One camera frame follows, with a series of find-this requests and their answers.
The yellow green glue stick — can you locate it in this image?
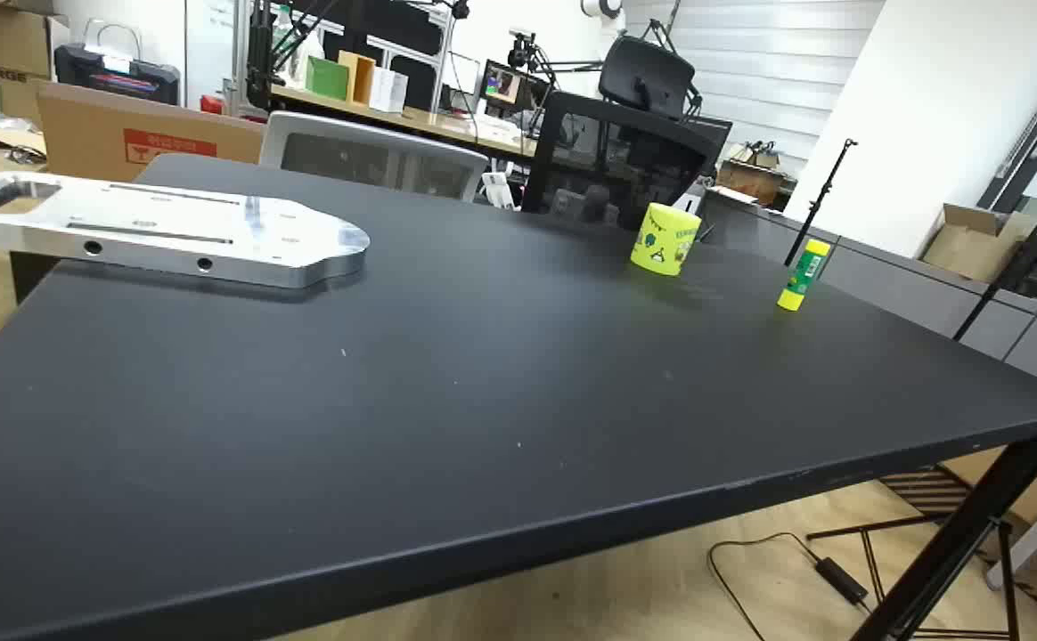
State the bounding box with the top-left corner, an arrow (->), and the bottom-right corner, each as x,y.
773,235 -> 837,316

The black bag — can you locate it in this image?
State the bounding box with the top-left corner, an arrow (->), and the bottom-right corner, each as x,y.
49,43 -> 183,108

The white box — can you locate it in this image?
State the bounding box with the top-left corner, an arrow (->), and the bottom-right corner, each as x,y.
366,63 -> 414,119

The brown cardboard box red label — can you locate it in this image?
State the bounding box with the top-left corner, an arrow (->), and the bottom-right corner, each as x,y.
34,77 -> 268,181

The yellow mug with print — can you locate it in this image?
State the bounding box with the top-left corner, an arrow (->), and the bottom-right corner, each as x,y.
629,201 -> 707,280

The silver metal mounting plate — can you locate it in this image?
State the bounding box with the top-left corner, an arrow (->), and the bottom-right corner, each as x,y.
0,170 -> 374,295

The black table leg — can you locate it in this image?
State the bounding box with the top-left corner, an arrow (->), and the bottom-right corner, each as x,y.
853,423 -> 1037,641

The black cable with power adapter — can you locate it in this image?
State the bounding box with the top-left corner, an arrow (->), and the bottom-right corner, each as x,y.
707,526 -> 882,641

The open cardboard box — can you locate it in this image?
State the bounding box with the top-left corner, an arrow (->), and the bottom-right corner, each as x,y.
915,201 -> 1015,289

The grey low cabinet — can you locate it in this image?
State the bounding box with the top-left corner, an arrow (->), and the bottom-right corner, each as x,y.
707,190 -> 1037,398

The black tripod pole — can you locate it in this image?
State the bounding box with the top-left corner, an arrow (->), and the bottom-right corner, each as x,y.
780,137 -> 862,271

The wooden workbench shelf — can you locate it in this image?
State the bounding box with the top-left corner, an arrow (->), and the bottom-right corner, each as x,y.
268,82 -> 543,161

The green box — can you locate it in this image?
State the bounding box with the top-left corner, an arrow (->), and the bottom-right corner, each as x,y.
305,53 -> 357,102

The black office chair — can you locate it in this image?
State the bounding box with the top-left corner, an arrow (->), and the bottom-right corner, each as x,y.
522,32 -> 736,235

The grey mesh office chair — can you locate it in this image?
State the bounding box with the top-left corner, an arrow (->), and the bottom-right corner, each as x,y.
258,108 -> 491,202

